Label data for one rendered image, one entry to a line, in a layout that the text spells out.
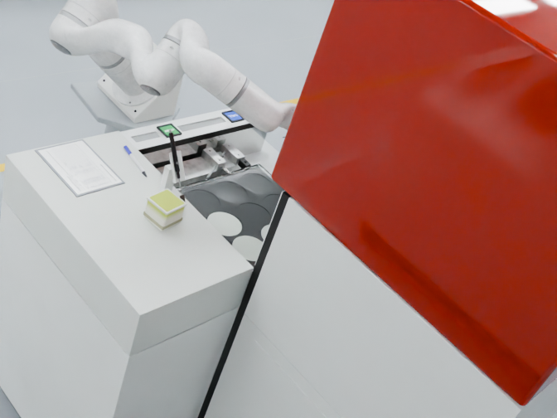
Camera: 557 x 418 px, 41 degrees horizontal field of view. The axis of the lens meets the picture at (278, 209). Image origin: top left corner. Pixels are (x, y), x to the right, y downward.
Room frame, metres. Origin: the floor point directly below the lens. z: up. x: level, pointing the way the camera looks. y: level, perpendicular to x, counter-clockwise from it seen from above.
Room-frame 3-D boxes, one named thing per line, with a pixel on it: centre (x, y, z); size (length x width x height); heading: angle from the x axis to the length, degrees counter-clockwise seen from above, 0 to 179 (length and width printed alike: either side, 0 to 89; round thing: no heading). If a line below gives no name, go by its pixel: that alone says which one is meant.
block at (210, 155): (1.92, 0.25, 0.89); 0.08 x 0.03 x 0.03; 55
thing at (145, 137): (1.98, 0.32, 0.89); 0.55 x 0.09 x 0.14; 145
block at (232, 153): (1.99, 0.20, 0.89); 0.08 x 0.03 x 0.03; 55
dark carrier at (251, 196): (1.72, 0.06, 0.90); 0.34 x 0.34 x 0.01; 55
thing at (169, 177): (1.58, 0.29, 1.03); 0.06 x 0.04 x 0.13; 55
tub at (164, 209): (1.47, 0.27, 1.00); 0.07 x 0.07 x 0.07; 64
